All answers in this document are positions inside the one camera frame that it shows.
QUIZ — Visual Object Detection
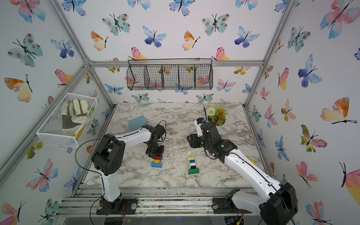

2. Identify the blue long lego brick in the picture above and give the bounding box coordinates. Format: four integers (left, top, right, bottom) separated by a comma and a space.
151, 162, 162, 168

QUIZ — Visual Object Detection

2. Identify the green long lego brick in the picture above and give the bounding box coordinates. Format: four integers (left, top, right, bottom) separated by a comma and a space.
188, 168, 200, 174

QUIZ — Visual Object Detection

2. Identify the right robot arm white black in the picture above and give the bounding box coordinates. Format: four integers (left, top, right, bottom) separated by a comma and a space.
187, 118, 298, 225

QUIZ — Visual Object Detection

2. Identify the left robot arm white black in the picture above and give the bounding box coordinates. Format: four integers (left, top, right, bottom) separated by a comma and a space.
92, 124, 166, 203

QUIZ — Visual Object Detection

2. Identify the light blue dustpan scoop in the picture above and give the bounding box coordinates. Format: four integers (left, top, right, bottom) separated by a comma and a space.
128, 116, 148, 131

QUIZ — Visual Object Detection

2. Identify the white pot with flowers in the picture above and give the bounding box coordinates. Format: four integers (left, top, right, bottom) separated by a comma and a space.
206, 104, 228, 127

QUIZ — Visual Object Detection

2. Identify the work glove white grey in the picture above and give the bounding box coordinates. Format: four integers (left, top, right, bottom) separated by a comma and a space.
61, 98, 91, 137

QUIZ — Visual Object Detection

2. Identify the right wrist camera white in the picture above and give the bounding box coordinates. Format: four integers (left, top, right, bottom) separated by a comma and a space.
194, 117, 205, 137

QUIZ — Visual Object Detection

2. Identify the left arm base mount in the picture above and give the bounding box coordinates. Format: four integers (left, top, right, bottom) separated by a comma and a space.
96, 198, 138, 215

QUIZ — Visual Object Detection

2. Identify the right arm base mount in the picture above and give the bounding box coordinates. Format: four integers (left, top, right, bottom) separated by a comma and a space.
211, 188, 251, 214

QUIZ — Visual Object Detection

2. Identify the black wire wall basket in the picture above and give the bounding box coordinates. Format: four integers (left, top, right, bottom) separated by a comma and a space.
125, 58, 213, 93

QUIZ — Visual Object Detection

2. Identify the white wire wall basket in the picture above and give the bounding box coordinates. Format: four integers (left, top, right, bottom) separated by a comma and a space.
36, 92, 98, 148

